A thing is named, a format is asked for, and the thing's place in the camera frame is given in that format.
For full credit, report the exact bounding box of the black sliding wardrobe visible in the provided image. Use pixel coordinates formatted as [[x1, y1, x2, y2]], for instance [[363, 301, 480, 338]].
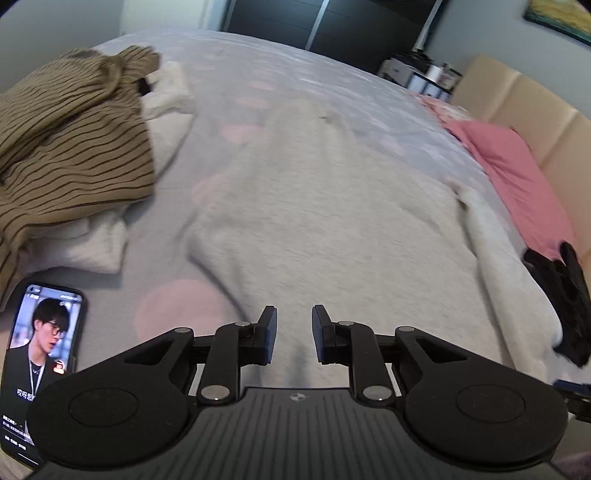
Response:
[[226, 0, 446, 65]]

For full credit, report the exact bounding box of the light grey fleece sweater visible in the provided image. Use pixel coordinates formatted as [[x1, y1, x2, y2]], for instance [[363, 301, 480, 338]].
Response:
[[185, 99, 564, 388]]

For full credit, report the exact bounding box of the beige padded headboard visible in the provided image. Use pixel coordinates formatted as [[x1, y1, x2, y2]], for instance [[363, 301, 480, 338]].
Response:
[[450, 53, 591, 241]]

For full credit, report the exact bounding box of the black smartphone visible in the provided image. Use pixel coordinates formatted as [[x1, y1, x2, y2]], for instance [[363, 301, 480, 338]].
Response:
[[0, 281, 87, 472]]

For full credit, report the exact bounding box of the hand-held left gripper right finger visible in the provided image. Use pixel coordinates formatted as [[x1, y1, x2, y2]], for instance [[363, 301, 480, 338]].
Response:
[[311, 304, 491, 405]]

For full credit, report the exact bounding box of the white garment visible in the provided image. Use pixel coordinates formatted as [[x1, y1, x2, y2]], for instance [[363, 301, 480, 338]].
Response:
[[28, 60, 197, 273]]

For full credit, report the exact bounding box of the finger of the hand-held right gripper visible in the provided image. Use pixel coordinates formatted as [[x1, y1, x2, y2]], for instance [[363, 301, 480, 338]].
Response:
[[553, 378, 591, 422]]

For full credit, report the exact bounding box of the white nightstand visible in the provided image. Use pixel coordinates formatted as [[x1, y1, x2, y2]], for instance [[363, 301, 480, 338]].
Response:
[[376, 58, 453, 102]]

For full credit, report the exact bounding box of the bed with polka dot sheet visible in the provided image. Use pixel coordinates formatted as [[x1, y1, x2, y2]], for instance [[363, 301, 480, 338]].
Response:
[[0, 30, 578, 393]]

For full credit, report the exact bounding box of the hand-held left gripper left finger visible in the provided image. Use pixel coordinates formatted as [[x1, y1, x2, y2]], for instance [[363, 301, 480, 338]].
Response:
[[104, 305, 279, 408]]

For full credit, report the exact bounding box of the pink patterned pillow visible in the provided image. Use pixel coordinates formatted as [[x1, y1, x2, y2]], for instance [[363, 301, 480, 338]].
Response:
[[411, 90, 481, 130]]

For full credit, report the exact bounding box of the brown striped garment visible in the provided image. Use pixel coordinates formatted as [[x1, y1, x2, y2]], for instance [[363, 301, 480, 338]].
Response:
[[0, 45, 162, 310]]

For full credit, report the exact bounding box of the black folded garment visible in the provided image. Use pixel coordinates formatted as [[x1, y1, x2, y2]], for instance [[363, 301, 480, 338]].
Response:
[[523, 241, 591, 368]]

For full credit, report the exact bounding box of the framed yellow landscape painting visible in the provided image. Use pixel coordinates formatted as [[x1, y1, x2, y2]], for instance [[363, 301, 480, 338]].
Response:
[[522, 0, 591, 44]]

